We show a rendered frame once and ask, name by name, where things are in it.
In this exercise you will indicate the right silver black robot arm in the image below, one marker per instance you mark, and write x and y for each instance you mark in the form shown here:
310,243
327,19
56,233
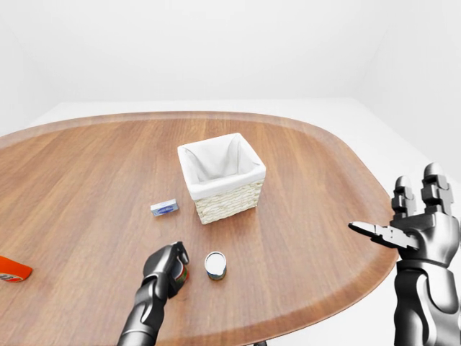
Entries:
425,306

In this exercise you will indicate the small blue grey box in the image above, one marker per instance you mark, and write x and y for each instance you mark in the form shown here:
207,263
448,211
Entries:
165,208

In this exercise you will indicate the orange printed carton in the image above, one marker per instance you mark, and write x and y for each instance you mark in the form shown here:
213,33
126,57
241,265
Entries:
12,271

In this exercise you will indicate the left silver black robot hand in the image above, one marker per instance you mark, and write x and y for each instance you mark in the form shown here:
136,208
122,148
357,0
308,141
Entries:
158,263

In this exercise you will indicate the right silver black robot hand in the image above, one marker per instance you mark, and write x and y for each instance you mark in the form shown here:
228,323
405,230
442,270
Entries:
430,230

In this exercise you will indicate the red green tomato sauce tin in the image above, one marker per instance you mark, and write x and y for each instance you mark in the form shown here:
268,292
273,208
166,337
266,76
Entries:
183,275

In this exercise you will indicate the white lined wicker basket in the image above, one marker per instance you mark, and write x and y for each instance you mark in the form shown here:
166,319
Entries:
223,180

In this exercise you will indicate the tin with white lid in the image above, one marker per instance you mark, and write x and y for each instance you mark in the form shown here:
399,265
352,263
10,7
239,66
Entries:
215,265

